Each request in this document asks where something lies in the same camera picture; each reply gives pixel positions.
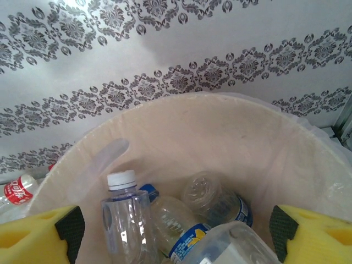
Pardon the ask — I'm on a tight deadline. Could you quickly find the translucent plastic bin liner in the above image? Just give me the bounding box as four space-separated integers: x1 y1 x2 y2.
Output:
74 92 352 215

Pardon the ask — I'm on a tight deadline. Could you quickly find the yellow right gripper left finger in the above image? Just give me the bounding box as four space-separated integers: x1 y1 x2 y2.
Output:
0 205 86 264

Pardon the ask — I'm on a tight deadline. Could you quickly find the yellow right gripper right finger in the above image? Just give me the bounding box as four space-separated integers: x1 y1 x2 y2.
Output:
268 204 352 264

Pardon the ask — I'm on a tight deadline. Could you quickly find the aluminium frame post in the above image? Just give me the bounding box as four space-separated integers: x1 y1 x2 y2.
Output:
331 106 352 152

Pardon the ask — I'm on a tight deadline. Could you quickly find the clear bottle with white cap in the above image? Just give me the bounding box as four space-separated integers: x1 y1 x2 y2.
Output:
100 169 160 264

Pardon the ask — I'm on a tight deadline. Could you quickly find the cream ribbed plastic bin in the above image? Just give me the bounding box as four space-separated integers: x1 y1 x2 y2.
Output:
26 92 352 264

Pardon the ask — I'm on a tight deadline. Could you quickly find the large clear plastic bottle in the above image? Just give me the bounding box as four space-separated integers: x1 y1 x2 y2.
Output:
178 221 283 264

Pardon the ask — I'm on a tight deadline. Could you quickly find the clear bottle with red label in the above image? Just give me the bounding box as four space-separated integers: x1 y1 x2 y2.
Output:
0 163 56 221

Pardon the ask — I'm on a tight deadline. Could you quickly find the clear bottle with blue label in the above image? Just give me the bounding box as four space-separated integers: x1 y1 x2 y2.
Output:
139 183 212 264
181 170 254 229

